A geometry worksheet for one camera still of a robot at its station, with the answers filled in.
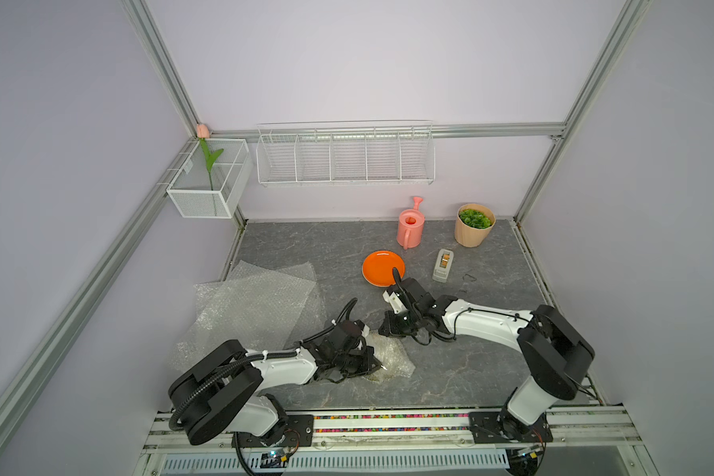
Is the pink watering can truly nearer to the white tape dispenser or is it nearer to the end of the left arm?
the white tape dispenser

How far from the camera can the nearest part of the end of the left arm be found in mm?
667

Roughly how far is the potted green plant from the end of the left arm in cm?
57

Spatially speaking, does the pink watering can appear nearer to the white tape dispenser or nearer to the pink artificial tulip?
the white tape dispenser

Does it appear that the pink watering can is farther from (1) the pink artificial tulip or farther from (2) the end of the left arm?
(1) the pink artificial tulip

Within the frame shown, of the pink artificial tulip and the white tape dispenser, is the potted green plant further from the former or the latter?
the pink artificial tulip

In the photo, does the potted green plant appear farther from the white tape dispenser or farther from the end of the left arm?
the end of the left arm

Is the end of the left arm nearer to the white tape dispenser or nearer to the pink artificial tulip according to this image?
A: the white tape dispenser

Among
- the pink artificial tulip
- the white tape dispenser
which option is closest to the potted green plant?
the white tape dispenser

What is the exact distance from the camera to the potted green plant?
3.47ft
